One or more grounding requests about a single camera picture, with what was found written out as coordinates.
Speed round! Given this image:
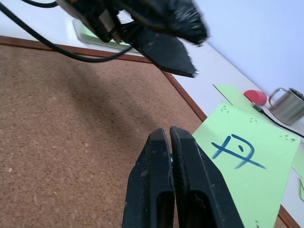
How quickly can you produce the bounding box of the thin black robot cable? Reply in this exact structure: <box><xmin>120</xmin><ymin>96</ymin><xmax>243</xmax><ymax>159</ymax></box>
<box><xmin>20</xmin><ymin>0</ymin><xmax>58</xmax><ymax>9</ymax></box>

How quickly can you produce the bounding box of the plain green note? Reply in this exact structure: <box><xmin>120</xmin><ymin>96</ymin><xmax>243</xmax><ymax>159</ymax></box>
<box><xmin>212</xmin><ymin>84</ymin><xmax>265</xmax><ymax>113</ymax></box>
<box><xmin>291</xmin><ymin>147</ymin><xmax>304</xmax><ymax>179</ymax></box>

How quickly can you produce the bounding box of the cork board with wooden frame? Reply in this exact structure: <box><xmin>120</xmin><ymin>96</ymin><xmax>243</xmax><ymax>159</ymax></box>
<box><xmin>0</xmin><ymin>35</ymin><xmax>304</xmax><ymax>228</ymax></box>

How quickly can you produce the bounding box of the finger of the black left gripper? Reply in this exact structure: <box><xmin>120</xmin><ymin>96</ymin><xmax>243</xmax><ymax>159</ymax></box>
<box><xmin>123</xmin><ymin>25</ymin><xmax>200</xmax><ymax>78</ymax></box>
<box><xmin>118</xmin><ymin>0</ymin><xmax>211</xmax><ymax>46</ymax></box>

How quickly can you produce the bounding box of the black cable with plug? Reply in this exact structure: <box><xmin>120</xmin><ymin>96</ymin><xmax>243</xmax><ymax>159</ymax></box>
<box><xmin>251</xmin><ymin>102</ymin><xmax>304</xmax><ymax>139</ymax></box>

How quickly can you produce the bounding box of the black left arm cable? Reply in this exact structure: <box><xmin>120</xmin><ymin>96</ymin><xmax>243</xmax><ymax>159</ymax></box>
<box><xmin>0</xmin><ymin>1</ymin><xmax>133</xmax><ymax>63</ymax></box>

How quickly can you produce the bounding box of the red cylinder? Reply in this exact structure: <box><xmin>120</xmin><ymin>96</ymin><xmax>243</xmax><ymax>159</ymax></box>
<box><xmin>243</xmin><ymin>89</ymin><xmax>268</xmax><ymax>107</ymax></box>

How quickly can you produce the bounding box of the green note in box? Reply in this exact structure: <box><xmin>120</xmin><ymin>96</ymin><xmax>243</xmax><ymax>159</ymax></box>
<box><xmin>79</xmin><ymin>23</ymin><xmax>129</xmax><ymax>48</ymax></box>

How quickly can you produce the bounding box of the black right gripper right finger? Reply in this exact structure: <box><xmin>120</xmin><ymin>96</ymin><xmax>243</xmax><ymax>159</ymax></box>
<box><xmin>169</xmin><ymin>126</ymin><xmax>246</xmax><ymax>228</ymax></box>

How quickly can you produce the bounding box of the clear plastic box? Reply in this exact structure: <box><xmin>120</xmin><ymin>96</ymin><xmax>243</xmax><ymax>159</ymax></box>
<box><xmin>72</xmin><ymin>18</ymin><xmax>143</xmax><ymax>55</ymax></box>

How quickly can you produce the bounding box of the green note with blue drawing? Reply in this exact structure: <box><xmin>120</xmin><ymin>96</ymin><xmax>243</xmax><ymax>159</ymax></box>
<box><xmin>191</xmin><ymin>101</ymin><xmax>301</xmax><ymax>228</ymax></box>

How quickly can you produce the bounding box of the stainless steel mug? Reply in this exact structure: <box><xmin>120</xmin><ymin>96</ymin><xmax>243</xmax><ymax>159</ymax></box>
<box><xmin>268</xmin><ymin>87</ymin><xmax>304</xmax><ymax>126</ymax></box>

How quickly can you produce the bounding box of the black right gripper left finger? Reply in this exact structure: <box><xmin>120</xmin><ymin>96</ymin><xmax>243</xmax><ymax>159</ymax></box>
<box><xmin>122</xmin><ymin>128</ymin><xmax>176</xmax><ymax>228</ymax></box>

